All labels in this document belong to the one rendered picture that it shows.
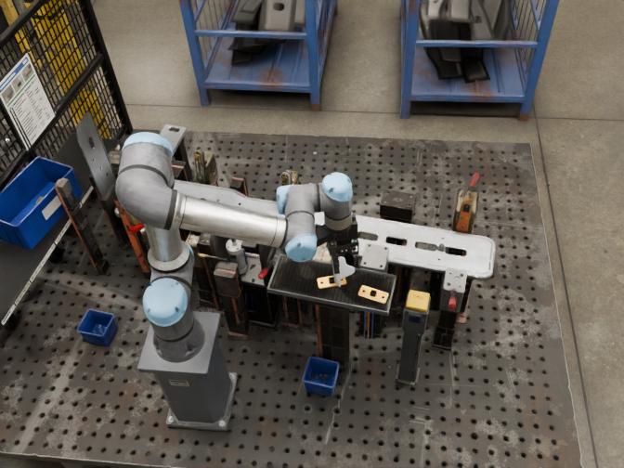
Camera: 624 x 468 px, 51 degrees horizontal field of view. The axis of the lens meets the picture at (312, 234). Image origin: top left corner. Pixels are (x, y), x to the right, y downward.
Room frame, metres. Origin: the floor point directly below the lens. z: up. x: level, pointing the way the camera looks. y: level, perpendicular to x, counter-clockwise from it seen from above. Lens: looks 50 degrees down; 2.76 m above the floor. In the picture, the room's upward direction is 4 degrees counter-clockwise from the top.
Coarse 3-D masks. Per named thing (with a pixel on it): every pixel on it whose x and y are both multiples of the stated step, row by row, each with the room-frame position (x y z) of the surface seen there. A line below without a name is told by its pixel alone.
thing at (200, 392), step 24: (192, 312) 1.11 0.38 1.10; (216, 336) 1.03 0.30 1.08; (144, 360) 0.96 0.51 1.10; (192, 360) 0.95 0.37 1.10; (216, 360) 1.01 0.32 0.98; (168, 384) 0.93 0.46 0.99; (192, 384) 0.92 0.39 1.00; (216, 384) 0.96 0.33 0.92; (192, 408) 0.93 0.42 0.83; (216, 408) 0.94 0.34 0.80
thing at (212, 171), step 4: (204, 152) 1.89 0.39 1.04; (208, 152) 1.88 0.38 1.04; (212, 152) 1.89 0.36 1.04; (204, 156) 1.87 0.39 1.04; (208, 156) 1.87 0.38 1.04; (212, 156) 1.87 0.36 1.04; (204, 160) 1.84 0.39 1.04; (208, 160) 1.84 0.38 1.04; (212, 160) 1.86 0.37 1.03; (208, 164) 1.82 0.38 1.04; (212, 164) 1.85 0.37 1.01; (208, 168) 1.82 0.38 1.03; (212, 168) 1.84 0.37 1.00; (216, 168) 1.88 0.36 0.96; (208, 172) 1.81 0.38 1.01; (212, 172) 1.84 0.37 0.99; (216, 172) 1.87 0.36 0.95; (208, 176) 1.81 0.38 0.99; (212, 176) 1.83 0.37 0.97; (216, 176) 1.87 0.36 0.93; (208, 180) 1.81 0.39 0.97; (212, 180) 1.82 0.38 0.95; (216, 180) 1.87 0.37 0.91; (204, 184) 1.81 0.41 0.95; (208, 184) 1.81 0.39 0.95; (212, 184) 1.82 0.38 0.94; (216, 184) 1.88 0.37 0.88
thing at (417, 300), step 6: (414, 294) 1.08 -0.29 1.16; (420, 294) 1.08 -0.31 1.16; (426, 294) 1.08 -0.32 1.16; (408, 300) 1.06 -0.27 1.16; (414, 300) 1.06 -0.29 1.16; (420, 300) 1.06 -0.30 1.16; (426, 300) 1.06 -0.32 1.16; (408, 306) 1.04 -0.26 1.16; (414, 306) 1.04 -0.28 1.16; (420, 306) 1.04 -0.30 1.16; (426, 306) 1.04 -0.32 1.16
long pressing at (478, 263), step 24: (192, 192) 1.72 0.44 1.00; (216, 192) 1.71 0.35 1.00; (120, 216) 1.63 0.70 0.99; (360, 216) 1.54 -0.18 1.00; (360, 240) 1.43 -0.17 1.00; (384, 240) 1.42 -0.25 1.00; (408, 240) 1.42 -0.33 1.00; (432, 240) 1.41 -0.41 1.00; (456, 240) 1.40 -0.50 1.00; (480, 240) 1.39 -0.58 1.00; (408, 264) 1.31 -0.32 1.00; (432, 264) 1.31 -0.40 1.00; (456, 264) 1.30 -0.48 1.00; (480, 264) 1.29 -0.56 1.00
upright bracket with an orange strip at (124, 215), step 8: (112, 192) 1.56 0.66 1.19; (120, 208) 1.56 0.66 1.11; (128, 216) 1.56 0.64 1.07; (128, 224) 1.55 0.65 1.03; (128, 232) 1.56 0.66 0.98; (136, 240) 1.55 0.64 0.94; (136, 248) 1.55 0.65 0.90; (136, 256) 1.56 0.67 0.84; (144, 256) 1.56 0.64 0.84; (144, 264) 1.55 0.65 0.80; (144, 272) 1.56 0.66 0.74
